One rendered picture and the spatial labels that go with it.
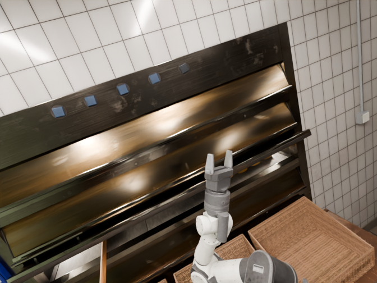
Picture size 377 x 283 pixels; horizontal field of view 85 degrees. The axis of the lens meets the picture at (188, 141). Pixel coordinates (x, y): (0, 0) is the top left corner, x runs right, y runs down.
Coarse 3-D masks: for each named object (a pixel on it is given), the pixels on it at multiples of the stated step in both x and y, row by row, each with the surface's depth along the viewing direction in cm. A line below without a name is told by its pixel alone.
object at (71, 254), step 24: (264, 144) 145; (288, 144) 129; (240, 168) 120; (168, 192) 127; (192, 192) 113; (120, 216) 119; (144, 216) 107; (72, 240) 112; (96, 240) 101; (48, 264) 96
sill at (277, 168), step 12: (276, 168) 150; (252, 180) 146; (264, 180) 148; (240, 192) 143; (180, 216) 135; (192, 216) 134; (156, 228) 132; (168, 228) 130; (132, 240) 129; (144, 240) 126; (108, 252) 126; (120, 252) 123; (84, 264) 123; (96, 264) 120; (108, 264) 122; (72, 276) 117; (84, 276) 119
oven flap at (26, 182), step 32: (192, 96) 120; (224, 96) 124; (256, 96) 128; (128, 128) 110; (160, 128) 114; (192, 128) 116; (32, 160) 100; (64, 160) 103; (96, 160) 106; (0, 192) 96; (32, 192) 98
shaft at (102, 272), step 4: (104, 240) 133; (104, 244) 130; (104, 248) 126; (104, 252) 123; (104, 256) 120; (104, 260) 118; (100, 264) 115; (104, 264) 115; (100, 268) 112; (104, 268) 112; (100, 272) 110; (104, 272) 110; (100, 276) 107; (104, 276) 107; (100, 280) 105; (104, 280) 105
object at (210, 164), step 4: (208, 156) 67; (212, 156) 66; (208, 160) 67; (212, 160) 66; (208, 164) 67; (212, 164) 66; (208, 168) 67; (212, 168) 66; (208, 172) 66; (212, 172) 66
